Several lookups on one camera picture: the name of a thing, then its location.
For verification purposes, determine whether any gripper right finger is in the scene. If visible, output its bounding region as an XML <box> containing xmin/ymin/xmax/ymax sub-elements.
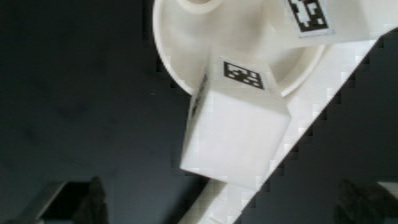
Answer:
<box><xmin>333</xmin><ymin>179</ymin><xmax>398</xmax><ymax>224</ymax></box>

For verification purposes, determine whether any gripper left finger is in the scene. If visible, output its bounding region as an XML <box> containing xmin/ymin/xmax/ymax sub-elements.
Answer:
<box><xmin>11</xmin><ymin>176</ymin><xmax>110</xmax><ymax>224</ymax></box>

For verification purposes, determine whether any white stool leg with tag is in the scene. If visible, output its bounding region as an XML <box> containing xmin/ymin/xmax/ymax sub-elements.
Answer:
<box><xmin>263</xmin><ymin>0</ymin><xmax>398</xmax><ymax>48</ymax></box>

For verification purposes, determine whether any white L-shaped obstacle frame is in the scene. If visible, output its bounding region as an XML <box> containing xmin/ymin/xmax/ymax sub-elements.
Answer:
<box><xmin>176</xmin><ymin>39</ymin><xmax>381</xmax><ymax>224</ymax></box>

